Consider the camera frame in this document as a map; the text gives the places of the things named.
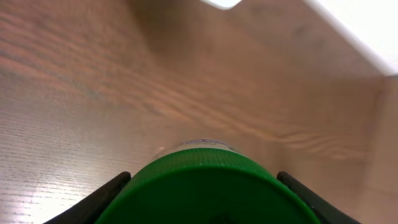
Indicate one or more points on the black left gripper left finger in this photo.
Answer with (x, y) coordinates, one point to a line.
(88, 210)

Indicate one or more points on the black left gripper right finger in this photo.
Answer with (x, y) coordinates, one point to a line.
(324, 211)

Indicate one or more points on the green lid jar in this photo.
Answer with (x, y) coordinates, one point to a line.
(205, 181)

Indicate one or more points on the white barcode scanner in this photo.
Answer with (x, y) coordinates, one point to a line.
(222, 4)

